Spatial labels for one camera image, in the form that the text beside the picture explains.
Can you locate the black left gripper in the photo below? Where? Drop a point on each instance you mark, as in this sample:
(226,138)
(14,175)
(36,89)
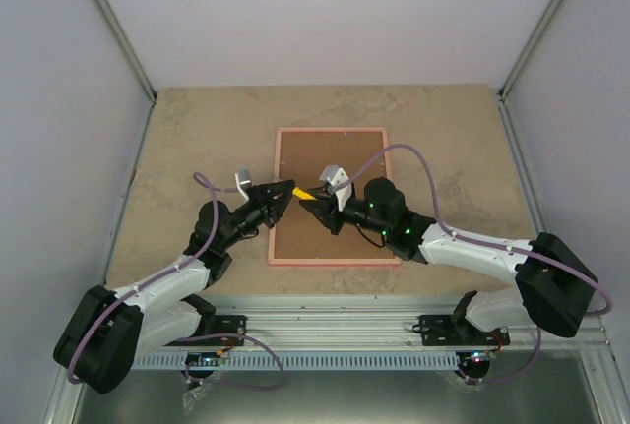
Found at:
(270,209)

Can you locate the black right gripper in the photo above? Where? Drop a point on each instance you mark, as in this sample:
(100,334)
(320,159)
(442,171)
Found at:
(328,216)

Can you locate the yellow screwdriver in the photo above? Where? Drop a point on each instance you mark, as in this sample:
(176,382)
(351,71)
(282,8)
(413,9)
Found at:
(303,195)

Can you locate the pink picture frame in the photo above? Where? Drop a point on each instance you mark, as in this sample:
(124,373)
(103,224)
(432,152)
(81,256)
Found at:
(299,240)

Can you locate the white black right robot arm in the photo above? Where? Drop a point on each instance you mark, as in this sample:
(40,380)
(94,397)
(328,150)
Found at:
(548,285)

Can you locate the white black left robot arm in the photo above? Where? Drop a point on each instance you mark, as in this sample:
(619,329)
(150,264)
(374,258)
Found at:
(110,329)

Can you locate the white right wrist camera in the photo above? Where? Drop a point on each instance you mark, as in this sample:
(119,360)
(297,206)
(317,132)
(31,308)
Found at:
(337,184)

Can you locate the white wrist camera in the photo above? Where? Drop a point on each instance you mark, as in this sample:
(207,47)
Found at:
(243,183)
(337,184)

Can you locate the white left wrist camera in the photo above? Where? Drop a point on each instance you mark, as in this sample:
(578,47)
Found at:
(243,183)

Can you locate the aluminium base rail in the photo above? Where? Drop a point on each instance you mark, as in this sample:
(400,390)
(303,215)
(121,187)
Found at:
(326,322)

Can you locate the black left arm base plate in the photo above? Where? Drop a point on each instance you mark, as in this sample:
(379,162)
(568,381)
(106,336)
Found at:
(222,324)

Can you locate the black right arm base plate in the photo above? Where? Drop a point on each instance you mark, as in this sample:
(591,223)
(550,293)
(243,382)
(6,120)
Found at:
(441,330)

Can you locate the grey slotted cable duct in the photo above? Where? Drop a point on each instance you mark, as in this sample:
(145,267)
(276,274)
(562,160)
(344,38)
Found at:
(259,360)

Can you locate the left aluminium corner post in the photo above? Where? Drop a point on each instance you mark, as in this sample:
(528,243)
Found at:
(125,46)

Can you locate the aluminium corner post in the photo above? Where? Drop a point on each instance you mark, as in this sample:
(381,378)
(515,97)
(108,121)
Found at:
(540,30)
(125,46)

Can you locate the right aluminium corner post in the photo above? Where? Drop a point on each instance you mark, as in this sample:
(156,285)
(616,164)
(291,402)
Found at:
(540,30)

